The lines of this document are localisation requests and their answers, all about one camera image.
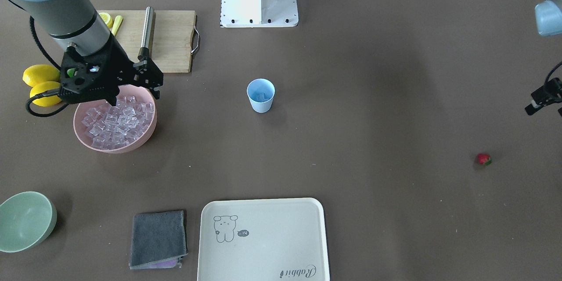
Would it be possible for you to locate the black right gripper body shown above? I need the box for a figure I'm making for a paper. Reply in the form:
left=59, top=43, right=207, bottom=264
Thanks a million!
left=59, top=35, right=133, bottom=104

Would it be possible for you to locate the red strawberry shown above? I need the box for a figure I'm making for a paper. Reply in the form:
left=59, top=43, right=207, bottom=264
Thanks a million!
left=476, top=153, right=492, bottom=166

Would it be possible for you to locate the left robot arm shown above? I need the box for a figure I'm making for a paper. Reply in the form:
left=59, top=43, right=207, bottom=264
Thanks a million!
left=534, top=0, right=562, bottom=37

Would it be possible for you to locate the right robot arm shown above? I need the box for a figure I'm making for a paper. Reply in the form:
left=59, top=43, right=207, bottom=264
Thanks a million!
left=11, top=0, right=163, bottom=104

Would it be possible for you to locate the pink bowl of ice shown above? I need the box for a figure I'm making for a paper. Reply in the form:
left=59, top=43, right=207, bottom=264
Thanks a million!
left=73, top=85, right=157, bottom=154

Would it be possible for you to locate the blue plastic cup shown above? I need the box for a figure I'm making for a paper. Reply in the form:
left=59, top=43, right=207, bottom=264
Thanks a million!
left=246, top=78, right=275, bottom=113

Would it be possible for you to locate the steel muddler black tip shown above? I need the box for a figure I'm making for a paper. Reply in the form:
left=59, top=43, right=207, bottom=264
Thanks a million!
left=138, top=6, right=156, bottom=61

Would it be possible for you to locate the bamboo cutting board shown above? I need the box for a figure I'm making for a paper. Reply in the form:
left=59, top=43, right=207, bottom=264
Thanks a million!
left=100, top=9, right=198, bottom=73

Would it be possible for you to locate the whole yellow lemon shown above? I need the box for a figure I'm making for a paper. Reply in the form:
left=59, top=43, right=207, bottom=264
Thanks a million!
left=22, top=64, right=60, bottom=87
left=29, top=81, right=63, bottom=108

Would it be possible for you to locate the yellow plastic knife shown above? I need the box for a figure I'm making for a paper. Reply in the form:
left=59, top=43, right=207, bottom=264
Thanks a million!
left=111, top=15, right=124, bottom=36

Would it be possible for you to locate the lemon half upper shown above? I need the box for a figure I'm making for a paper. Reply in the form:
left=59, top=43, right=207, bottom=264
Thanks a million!
left=98, top=12, right=114, bottom=29

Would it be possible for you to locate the green ceramic bowl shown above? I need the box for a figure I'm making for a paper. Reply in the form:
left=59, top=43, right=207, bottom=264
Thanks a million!
left=0, top=191, right=58, bottom=253

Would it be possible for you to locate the grey folded cloth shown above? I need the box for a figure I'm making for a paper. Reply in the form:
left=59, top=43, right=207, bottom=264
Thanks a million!
left=129, top=210, right=188, bottom=270

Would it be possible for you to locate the cream rabbit tray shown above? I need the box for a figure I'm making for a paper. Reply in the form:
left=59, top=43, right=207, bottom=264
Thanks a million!
left=197, top=198, right=331, bottom=281

